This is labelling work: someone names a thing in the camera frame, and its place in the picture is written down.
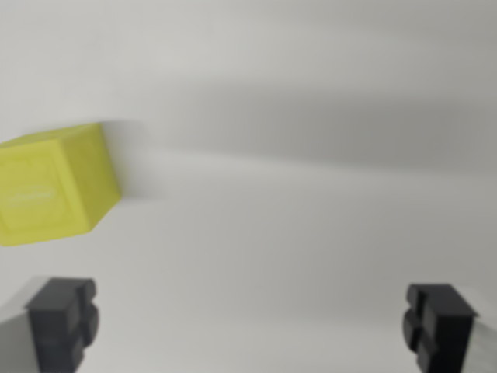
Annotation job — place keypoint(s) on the black silver gripper right finger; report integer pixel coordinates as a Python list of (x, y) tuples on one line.
[(446, 334)]

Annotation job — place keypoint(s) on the black silver gripper left finger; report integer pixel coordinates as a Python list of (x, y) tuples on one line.
[(54, 330)]

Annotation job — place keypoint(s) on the yellow cube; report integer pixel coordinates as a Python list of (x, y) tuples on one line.
[(54, 186)]

